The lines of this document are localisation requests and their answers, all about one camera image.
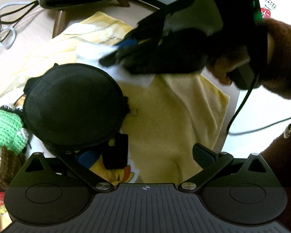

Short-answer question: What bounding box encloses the white paper tissue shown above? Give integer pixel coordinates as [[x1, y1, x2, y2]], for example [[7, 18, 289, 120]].
[[76, 42, 156, 89]]

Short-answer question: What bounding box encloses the black round case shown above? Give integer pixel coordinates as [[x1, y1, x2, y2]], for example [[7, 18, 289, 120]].
[[23, 63, 130, 156]]

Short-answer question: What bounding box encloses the grey white looped cable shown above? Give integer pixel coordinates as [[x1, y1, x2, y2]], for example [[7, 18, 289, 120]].
[[0, 0, 37, 49]]

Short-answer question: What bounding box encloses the person's right hand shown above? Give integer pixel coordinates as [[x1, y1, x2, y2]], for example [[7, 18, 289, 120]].
[[206, 48, 250, 86]]

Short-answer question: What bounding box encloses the yellow printed cloth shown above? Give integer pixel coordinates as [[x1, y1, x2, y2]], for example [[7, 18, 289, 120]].
[[0, 12, 230, 185]]

